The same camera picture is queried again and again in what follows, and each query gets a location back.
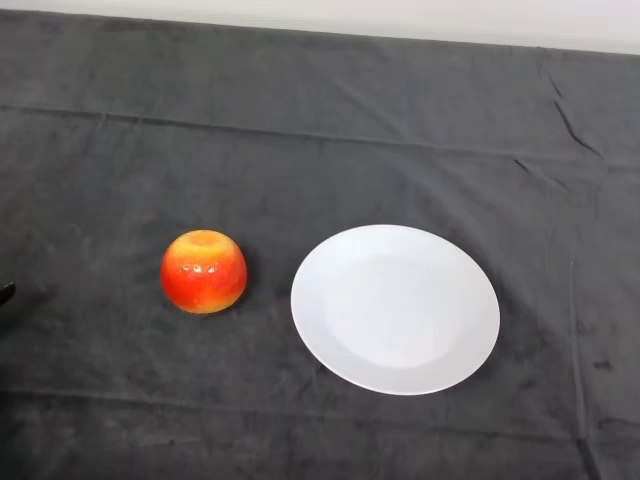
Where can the white round plate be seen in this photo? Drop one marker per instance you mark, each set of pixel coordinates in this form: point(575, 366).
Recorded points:
point(395, 310)

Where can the red and yellow apple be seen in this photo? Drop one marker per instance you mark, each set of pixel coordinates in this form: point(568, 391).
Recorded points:
point(202, 280)

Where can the black cloth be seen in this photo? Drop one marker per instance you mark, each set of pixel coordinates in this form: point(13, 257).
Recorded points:
point(320, 125)

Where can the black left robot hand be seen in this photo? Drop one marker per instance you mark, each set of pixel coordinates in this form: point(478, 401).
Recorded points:
point(6, 293)

